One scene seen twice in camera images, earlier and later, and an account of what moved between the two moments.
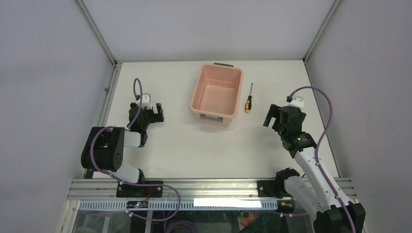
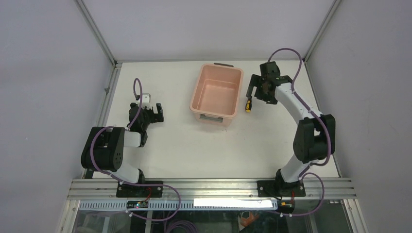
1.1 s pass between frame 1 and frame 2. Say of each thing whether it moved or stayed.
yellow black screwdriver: stayed
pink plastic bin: stayed
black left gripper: stayed
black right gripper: moved
